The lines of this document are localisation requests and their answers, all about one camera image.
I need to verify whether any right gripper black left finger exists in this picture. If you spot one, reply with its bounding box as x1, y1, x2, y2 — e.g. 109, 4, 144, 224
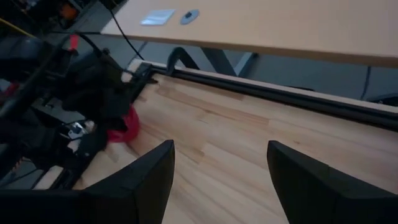
82, 139, 176, 224

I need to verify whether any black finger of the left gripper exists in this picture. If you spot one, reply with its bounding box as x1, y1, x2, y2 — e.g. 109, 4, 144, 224
76, 128, 109, 158

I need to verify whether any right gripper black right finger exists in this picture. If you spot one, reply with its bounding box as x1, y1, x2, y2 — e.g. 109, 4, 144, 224
267, 140, 398, 224

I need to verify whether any small magenta bowl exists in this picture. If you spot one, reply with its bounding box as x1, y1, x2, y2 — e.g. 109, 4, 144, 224
107, 105, 141, 144

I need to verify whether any red tag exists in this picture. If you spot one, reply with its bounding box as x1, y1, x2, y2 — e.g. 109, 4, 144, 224
68, 33, 80, 51

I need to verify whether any orange object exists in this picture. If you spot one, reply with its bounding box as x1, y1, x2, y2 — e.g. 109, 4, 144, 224
60, 2, 78, 20

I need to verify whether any white flat card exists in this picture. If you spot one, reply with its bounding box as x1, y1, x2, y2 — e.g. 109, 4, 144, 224
139, 8, 177, 26

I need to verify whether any beige wooden desk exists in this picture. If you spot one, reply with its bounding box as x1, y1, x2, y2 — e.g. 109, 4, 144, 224
99, 0, 398, 68

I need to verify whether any long black cable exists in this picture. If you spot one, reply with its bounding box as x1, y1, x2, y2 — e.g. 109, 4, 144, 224
107, 7, 146, 62

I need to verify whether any black metal table frame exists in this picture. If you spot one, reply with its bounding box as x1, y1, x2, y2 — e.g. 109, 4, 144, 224
58, 60, 398, 190

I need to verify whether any grey round cable grommet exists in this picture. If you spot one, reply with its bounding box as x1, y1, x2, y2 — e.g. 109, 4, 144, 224
180, 9, 200, 26

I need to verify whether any black hanging cable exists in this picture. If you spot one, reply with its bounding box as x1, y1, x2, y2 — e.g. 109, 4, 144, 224
359, 66, 371, 101

